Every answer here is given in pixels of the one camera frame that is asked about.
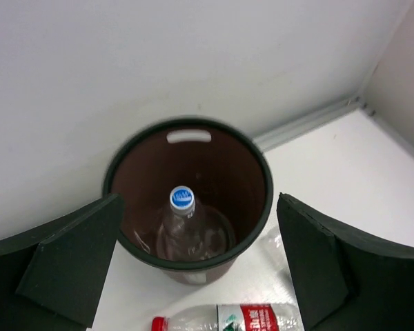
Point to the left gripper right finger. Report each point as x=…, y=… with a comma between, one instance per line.
x=345, y=278

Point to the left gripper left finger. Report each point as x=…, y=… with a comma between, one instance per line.
x=52, y=276

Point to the brown plastic waste bin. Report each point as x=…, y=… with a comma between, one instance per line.
x=197, y=194

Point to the blue-label clear water bottle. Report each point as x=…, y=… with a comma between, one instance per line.
x=273, y=248

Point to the red-label clear water bottle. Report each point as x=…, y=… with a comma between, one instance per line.
x=233, y=317

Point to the aluminium frame rail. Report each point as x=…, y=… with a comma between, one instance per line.
x=308, y=122

